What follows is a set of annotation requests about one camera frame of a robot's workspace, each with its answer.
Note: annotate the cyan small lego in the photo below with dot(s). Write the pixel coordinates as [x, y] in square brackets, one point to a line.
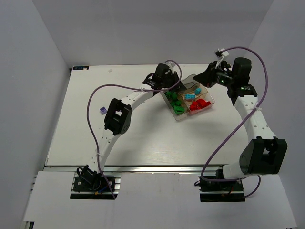
[197, 91]

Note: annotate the clear brown tinted container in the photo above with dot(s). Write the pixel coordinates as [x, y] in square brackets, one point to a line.
[190, 85]

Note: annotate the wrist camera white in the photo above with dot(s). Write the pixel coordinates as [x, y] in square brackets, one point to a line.
[171, 65]
[221, 54]

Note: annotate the green square lego top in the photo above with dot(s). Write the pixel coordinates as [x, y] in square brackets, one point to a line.
[168, 94]

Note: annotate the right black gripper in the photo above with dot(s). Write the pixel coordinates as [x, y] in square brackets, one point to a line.
[212, 74]

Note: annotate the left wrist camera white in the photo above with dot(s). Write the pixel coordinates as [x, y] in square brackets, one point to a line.
[171, 65]

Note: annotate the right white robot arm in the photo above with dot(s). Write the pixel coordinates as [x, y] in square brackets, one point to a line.
[265, 152]

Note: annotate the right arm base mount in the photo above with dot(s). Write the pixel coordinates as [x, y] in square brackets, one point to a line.
[220, 192]

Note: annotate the cyan long lego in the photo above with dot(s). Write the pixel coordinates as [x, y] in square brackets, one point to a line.
[189, 96]

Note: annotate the clear front container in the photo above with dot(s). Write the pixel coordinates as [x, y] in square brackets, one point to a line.
[201, 110]

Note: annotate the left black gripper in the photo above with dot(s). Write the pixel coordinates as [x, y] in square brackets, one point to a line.
[171, 82]

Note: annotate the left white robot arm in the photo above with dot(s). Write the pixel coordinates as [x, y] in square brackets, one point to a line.
[117, 120]

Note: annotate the purple square lego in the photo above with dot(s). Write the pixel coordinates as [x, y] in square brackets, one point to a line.
[103, 110]

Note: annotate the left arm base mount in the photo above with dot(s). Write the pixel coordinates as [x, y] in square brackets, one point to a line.
[91, 185]

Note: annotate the blue label sticker left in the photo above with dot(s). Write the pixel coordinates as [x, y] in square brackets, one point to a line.
[76, 68]

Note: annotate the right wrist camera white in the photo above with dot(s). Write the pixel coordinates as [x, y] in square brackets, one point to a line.
[221, 54]

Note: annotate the clear narrow container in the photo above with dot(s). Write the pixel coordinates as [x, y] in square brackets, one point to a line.
[168, 100]

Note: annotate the red brick lego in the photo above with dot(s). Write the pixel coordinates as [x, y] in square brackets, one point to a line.
[194, 106]
[202, 103]

